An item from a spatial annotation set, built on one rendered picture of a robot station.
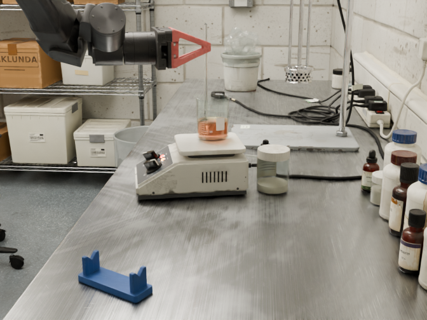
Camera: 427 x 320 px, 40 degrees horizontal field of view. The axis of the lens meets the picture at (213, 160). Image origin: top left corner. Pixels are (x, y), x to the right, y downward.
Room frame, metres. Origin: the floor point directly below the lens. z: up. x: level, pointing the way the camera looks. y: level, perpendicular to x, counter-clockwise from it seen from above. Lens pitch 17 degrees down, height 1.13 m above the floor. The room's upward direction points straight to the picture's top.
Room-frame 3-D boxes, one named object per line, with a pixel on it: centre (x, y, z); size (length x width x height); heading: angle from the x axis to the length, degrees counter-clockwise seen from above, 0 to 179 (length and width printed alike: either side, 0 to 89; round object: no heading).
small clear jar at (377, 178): (0.96, -0.30, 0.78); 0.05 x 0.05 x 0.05
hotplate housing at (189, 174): (1.04, 0.03, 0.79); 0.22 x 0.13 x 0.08; 98
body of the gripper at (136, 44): (1.03, 0.12, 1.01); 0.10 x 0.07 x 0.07; 12
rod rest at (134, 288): (0.67, 0.13, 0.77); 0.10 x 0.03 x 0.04; 57
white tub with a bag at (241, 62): (2.05, -0.10, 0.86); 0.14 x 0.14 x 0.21
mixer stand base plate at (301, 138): (1.38, -0.19, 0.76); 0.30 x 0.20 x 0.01; 85
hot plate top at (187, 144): (1.04, 0.01, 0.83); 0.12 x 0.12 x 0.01; 8
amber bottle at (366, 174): (1.02, -0.29, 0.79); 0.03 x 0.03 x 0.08
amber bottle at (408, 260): (0.71, -0.27, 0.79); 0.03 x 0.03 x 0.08
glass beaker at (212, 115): (1.06, 0.00, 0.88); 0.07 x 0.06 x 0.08; 70
